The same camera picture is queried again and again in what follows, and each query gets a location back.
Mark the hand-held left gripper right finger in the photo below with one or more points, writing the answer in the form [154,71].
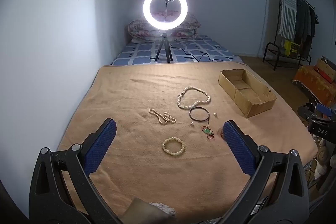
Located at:
[239,148]

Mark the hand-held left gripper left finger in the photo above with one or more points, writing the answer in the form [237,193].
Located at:
[101,146]

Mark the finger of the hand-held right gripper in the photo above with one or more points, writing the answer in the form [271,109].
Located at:
[305,112]
[323,108]

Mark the cardboard box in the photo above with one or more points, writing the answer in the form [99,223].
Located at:
[260,108]

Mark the dark thin bangle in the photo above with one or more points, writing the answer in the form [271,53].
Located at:
[190,114]

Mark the person's left hand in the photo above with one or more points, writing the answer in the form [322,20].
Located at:
[164,208]

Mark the orange patterned cloth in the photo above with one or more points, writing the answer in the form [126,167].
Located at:
[309,77]

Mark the brown and red box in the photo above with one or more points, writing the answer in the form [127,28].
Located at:
[326,70]

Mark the tan blanket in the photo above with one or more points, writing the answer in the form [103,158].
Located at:
[131,98]

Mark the yellow box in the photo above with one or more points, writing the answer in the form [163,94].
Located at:
[291,47]

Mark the black clothes rack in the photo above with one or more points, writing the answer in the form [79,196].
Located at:
[270,50]

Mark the dark hanging clothes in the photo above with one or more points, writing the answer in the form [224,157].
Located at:
[304,19]

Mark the white striped towel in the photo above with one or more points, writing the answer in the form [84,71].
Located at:
[287,11]

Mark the blue patterned bed sheet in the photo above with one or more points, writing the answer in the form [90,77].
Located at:
[194,48]

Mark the black tripod stand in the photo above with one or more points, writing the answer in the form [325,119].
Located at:
[164,41]

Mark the folded floral quilt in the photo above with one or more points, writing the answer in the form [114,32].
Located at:
[136,27]

